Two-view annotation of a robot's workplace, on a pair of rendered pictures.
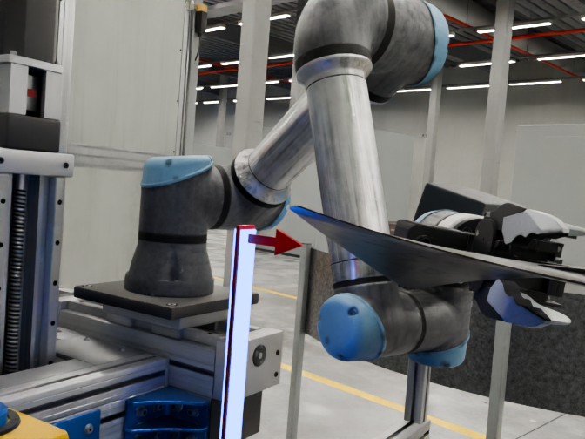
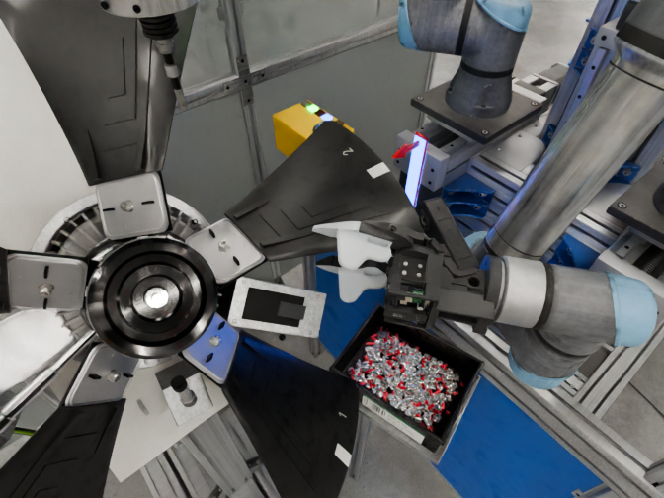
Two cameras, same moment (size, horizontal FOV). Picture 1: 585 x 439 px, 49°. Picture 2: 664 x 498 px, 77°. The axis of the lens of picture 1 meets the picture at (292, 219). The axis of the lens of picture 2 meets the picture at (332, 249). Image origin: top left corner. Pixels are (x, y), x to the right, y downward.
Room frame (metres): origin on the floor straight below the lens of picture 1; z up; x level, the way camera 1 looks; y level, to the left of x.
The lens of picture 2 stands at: (0.63, -0.53, 1.56)
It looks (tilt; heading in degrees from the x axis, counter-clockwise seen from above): 49 degrees down; 108
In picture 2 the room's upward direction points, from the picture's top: straight up
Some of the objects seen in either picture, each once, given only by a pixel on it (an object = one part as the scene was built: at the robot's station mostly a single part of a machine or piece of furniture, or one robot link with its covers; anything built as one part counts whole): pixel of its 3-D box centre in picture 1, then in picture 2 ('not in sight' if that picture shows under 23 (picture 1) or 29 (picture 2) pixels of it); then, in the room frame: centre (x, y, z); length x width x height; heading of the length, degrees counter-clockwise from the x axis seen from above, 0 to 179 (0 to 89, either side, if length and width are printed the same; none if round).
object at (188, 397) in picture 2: not in sight; (183, 391); (0.36, -0.37, 0.99); 0.02 x 0.02 x 0.06
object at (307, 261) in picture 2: not in sight; (312, 295); (0.31, 0.23, 0.39); 0.04 x 0.04 x 0.78; 58
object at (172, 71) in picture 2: not in sight; (175, 78); (0.40, -0.25, 1.39); 0.01 x 0.01 x 0.05
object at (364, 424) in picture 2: not in sight; (361, 435); (0.59, -0.16, 0.40); 0.03 x 0.03 x 0.80; 73
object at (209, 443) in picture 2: not in sight; (211, 443); (0.24, -0.31, 0.46); 0.09 x 0.05 x 0.91; 58
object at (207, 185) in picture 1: (179, 192); not in sight; (1.09, 0.20, 1.20); 0.13 x 0.12 x 0.14; 129
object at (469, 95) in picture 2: not in sight; (482, 81); (0.67, 0.47, 1.09); 0.15 x 0.15 x 0.10
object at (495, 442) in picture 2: not in sight; (408, 382); (0.68, 0.00, 0.45); 0.82 x 0.02 x 0.66; 148
